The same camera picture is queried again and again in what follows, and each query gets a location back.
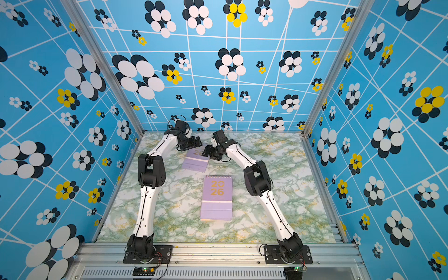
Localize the purple calendar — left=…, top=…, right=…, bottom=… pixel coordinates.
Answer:
left=200, top=176, right=233, bottom=222
left=182, top=147, right=210, bottom=173

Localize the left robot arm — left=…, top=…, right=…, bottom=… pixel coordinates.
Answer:
left=126, top=120, right=202, bottom=263

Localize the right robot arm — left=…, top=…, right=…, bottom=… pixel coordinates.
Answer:
left=204, top=130, right=306, bottom=263

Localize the left circuit board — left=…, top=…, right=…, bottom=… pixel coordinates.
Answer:
left=132, top=267, right=156, bottom=278

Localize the circuit board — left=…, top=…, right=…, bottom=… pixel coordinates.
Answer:
left=283, top=267, right=306, bottom=280
left=132, top=267, right=156, bottom=278

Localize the right circuit board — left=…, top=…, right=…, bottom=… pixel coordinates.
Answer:
left=283, top=267, right=306, bottom=280

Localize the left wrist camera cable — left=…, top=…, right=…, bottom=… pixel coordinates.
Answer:
left=167, top=114, right=188, bottom=131

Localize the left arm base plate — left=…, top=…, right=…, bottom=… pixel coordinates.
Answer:
left=122, top=245, right=174, bottom=264

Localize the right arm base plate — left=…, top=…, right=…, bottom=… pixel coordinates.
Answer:
left=260, top=245, right=313, bottom=266

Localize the aluminium front rail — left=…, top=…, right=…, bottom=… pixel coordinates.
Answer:
left=66, top=243, right=370, bottom=280

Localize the left aluminium corner post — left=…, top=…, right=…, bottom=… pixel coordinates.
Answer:
left=61, top=1, right=144, bottom=137

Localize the aluminium corner post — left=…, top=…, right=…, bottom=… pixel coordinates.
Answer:
left=61, top=1, right=144, bottom=137
left=303, top=0, right=375, bottom=138

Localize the right aluminium corner post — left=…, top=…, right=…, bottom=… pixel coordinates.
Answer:
left=303, top=0, right=375, bottom=138

